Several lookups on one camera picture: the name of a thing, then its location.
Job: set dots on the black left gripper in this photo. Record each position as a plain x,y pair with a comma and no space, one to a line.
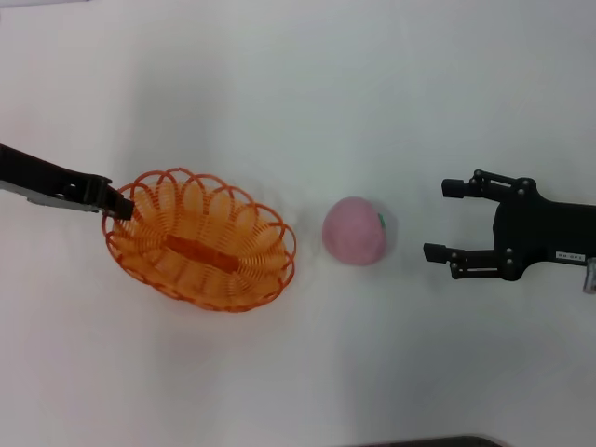
28,170

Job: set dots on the dark robot torso edge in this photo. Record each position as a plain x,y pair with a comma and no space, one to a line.
433,443

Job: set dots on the pink plush peach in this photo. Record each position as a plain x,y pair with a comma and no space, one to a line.
354,230

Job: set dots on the silver metal connector plug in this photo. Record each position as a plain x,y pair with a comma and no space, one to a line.
591,277

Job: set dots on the orange woven plastic basket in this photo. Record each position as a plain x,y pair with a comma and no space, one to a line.
205,251

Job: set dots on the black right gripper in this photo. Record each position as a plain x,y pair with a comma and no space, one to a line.
535,228

